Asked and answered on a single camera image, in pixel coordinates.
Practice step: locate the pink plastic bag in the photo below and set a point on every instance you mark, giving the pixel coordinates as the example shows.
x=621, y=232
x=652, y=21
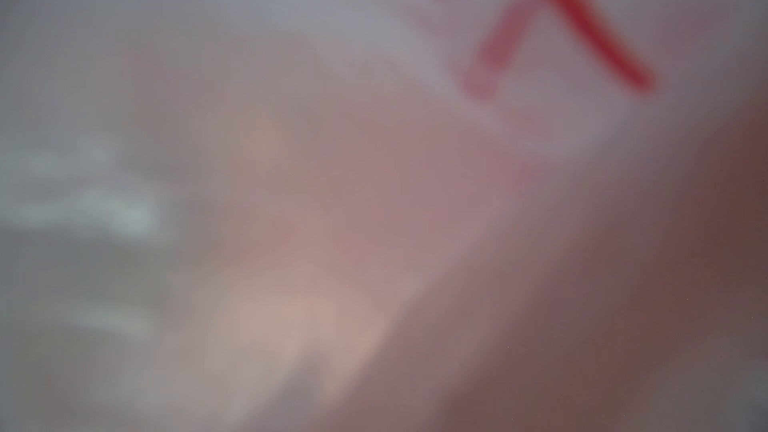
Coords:
x=383, y=215

